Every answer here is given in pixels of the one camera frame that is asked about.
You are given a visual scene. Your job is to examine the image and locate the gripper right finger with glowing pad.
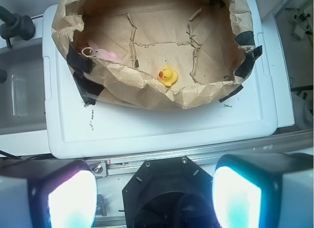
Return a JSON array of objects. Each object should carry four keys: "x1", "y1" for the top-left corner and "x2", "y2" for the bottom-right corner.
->
[{"x1": 212, "y1": 153, "x2": 314, "y2": 228}]

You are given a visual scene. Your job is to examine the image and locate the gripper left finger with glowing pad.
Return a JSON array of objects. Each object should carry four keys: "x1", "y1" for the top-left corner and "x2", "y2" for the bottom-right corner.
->
[{"x1": 0, "y1": 160, "x2": 97, "y2": 228}]

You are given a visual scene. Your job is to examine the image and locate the yellow rubber duck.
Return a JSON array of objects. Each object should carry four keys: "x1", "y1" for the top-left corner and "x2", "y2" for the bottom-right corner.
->
[{"x1": 157, "y1": 66, "x2": 178, "y2": 87}]

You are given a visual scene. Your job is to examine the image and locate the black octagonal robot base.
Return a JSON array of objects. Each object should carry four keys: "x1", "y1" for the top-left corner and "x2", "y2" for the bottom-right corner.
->
[{"x1": 122, "y1": 156, "x2": 221, "y2": 228}]

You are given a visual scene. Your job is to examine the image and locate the white plastic lid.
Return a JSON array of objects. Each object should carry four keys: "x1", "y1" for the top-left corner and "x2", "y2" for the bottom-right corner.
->
[{"x1": 43, "y1": 5, "x2": 278, "y2": 158}]

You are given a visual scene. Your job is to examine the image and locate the clear plastic bin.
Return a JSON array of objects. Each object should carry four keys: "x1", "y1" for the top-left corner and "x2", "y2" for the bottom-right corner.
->
[{"x1": 0, "y1": 44, "x2": 46, "y2": 135}]

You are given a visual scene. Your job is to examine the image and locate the pink plush bunny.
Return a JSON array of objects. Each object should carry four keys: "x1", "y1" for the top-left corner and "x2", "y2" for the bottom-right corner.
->
[{"x1": 88, "y1": 40, "x2": 121, "y2": 62}]

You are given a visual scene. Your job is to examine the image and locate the black clamp knob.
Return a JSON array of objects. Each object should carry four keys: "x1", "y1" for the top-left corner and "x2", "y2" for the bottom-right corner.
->
[{"x1": 0, "y1": 6, "x2": 36, "y2": 49}]

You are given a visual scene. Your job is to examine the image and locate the aluminium extrusion rail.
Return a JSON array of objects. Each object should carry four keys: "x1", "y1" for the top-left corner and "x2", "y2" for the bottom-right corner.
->
[{"x1": 86, "y1": 129, "x2": 314, "y2": 177}]

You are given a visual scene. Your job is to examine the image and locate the metal corner bracket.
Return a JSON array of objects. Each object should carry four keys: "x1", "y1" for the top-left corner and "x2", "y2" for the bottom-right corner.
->
[{"x1": 89, "y1": 162, "x2": 108, "y2": 179}]

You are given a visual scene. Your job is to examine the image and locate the brown paper bag enclosure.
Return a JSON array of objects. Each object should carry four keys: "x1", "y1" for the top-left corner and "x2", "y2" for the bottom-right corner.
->
[{"x1": 52, "y1": 0, "x2": 262, "y2": 111}]

